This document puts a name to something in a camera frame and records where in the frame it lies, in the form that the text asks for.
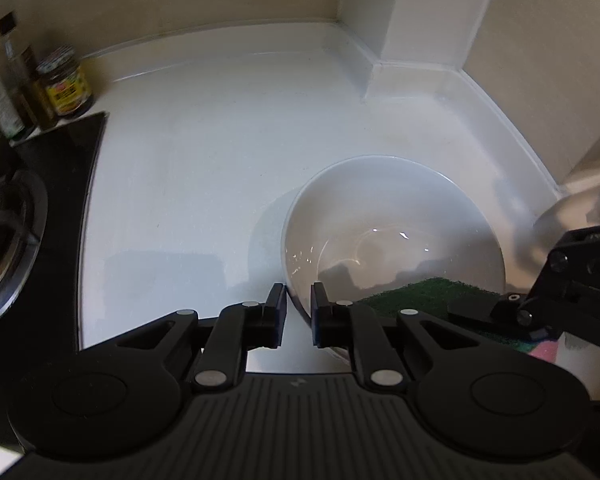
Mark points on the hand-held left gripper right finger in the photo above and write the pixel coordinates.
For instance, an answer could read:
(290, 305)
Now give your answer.
(318, 316)

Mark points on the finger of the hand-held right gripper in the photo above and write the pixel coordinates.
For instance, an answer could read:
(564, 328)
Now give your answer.
(580, 280)

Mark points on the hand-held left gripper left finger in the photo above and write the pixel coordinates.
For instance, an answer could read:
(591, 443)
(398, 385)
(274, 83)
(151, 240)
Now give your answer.
(279, 316)

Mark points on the pink and green sponge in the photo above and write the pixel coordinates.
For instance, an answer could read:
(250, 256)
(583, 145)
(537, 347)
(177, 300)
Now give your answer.
(420, 296)

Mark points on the white ceramic bowl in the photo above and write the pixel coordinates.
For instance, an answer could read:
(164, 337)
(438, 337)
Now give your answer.
(380, 210)

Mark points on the black glass gas stove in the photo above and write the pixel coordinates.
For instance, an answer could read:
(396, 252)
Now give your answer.
(62, 170)

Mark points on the gas burner with grate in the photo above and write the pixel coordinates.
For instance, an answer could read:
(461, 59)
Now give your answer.
(10, 240)

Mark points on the sauce jar with checkered lid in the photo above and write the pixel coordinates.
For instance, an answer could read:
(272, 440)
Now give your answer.
(65, 87)

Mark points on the dark bottle with black cap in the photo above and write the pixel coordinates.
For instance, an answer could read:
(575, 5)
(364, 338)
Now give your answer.
(37, 95)

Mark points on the clear bottle with yellow cap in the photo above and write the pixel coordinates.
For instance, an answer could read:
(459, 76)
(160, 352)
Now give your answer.
(0, 105)

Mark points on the dark wall socket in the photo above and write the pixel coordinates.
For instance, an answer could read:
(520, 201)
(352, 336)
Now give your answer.
(7, 22)

